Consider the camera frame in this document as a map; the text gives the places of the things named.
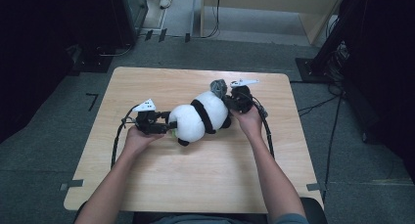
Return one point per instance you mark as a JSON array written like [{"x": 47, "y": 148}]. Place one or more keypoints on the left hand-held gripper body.
[{"x": 145, "y": 121}]

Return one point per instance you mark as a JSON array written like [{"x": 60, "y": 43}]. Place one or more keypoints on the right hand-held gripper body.
[{"x": 243, "y": 98}]

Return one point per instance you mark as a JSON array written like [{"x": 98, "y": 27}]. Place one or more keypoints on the grey cloth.
[{"x": 218, "y": 88}]

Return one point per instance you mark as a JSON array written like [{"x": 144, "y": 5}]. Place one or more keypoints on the panda plush toy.
[{"x": 199, "y": 118}]

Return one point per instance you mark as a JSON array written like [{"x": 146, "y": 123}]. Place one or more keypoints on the person's left hand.
[{"x": 140, "y": 142}]

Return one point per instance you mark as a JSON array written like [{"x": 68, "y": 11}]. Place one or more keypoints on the person's right hand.
[{"x": 249, "y": 124}]

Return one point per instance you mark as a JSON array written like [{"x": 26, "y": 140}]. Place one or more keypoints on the person's torso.
[{"x": 195, "y": 220}]

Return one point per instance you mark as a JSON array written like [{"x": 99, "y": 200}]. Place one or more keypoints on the grey floor tape piece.
[
  {"x": 71, "y": 185},
  {"x": 314, "y": 187}
]

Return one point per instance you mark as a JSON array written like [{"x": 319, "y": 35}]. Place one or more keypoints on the black metal stand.
[{"x": 326, "y": 44}]

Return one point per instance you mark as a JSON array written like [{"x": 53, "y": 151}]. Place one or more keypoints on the dark cabinet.
[{"x": 130, "y": 12}]

